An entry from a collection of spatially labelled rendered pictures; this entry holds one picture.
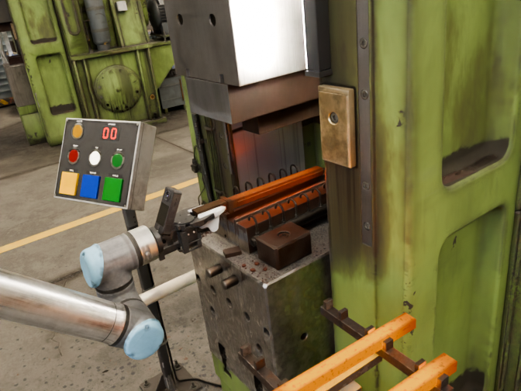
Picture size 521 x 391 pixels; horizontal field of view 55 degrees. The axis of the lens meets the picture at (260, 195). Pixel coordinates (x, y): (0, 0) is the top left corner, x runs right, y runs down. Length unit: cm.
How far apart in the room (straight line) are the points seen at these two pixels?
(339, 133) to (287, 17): 30
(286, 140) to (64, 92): 474
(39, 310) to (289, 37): 78
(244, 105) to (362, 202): 36
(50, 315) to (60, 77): 524
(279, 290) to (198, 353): 127
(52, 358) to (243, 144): 160
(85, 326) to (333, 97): 68
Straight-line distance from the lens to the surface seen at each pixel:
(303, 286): 129
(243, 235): 132
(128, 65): 620
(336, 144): 110
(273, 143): 161
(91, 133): 176
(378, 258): 118
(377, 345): 98
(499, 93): 131
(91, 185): 172
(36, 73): 607
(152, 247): 120
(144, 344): 113
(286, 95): 127
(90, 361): 261
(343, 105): 106
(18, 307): 102
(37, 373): 267
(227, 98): 118
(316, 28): 105
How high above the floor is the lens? 159
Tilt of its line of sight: 24 degrees down
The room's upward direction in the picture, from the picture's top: 7 degrees counter-clockwise
